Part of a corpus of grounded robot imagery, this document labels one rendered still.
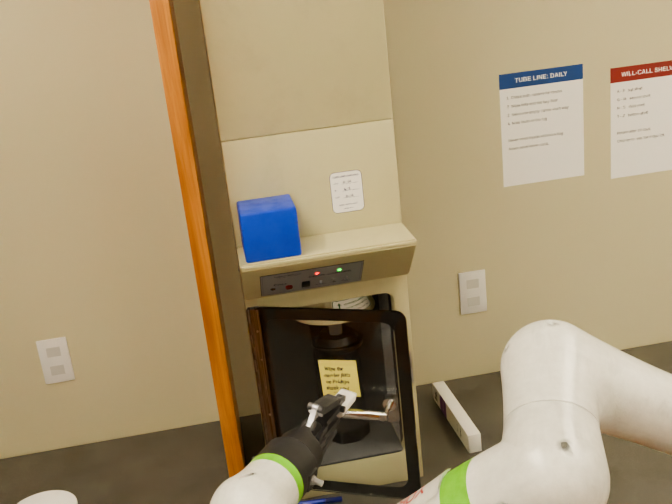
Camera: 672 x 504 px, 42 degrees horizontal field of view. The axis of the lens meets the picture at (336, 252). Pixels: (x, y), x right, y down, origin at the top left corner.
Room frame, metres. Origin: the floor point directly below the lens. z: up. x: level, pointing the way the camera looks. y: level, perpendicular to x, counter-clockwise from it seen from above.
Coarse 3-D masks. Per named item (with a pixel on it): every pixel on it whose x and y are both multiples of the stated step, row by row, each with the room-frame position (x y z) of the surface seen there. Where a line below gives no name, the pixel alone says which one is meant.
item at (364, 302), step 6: (342, 300) 1.62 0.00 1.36; (348, 300) 1.62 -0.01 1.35; (354, 300) 1.63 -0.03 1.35; (360, 300) 1.63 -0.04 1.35; (366, 300) 1.65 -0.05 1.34; (372, 300) 1.67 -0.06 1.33; (300, 306) 1.64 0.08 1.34; (306, 306) 1.63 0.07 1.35; (312, 306) 1.62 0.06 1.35; (318, 306) 1.62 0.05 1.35; (324, 306) 1.61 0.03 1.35; (330, 306) 1.61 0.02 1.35; (336, 306) 1.61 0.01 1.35; (342, 306) 1.61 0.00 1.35; (348, 306) 1.61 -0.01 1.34; (354, 306) 1.62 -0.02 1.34; (360, 306) 1.63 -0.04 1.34; (366, 306) 1.64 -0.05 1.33; (372, 306) 1.65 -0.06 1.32
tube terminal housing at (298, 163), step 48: (240, 144) 1.57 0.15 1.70; (288, 144) 1.58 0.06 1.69; (336, 144) 1.59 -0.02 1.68; (384, 144) 1.60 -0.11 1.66; (240, 192) 1.57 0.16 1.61; (288, 192) 1.58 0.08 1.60; (384, 192) 1.60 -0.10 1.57; (240, 240) 1.56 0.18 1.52; (336, 288) 1.59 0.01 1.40; (384, 288) 1.60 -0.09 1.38
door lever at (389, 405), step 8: (384, 400) 1.46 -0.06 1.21; (392, 400) 1.46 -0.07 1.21; (384, 408) 1.44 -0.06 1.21; (392, 408) 1.46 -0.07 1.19; (344, 416) 1.44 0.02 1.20; (352, 416) 1.43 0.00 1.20; (360, 416) 1.43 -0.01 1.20; (368, 416) 1.42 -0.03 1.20; (376, 416) 1.42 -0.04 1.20; (384, 416) 1.41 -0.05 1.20
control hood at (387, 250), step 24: (312, 240) 1.55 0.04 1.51; (336, 240) 1.53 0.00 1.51; (360, 240) 1.52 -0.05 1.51; (384, 240) 1.50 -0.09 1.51; (408, 240) 1.49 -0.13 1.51; (240, 264) 1.47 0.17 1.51; (264, 264) 1.45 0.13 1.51; (288, 264) 1.46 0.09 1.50; (312, 264) 1.48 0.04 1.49; (336, 264) 1.49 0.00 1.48; (384, 264) 1.53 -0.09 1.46; (408, 264) 1.55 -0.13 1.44; (312, 288) 1.55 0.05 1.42
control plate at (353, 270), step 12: (348, 264) 1.50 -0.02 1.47; (360, 264) 1.51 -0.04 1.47; (264, 276) 1.48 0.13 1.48; (276, 276) 1.48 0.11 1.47; (288, 276) 1.49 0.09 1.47; (300, 276) 1.50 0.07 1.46; (312, 276) 1.51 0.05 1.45; (324, 276) 1.52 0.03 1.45; (336, 276) 1.53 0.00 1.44; (348, 276) 1.54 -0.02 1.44; (360, 276) 1.55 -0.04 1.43; (264, 288) 1.51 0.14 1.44; (276, 288) 1.52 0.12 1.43; (300, 288) 1.54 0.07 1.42
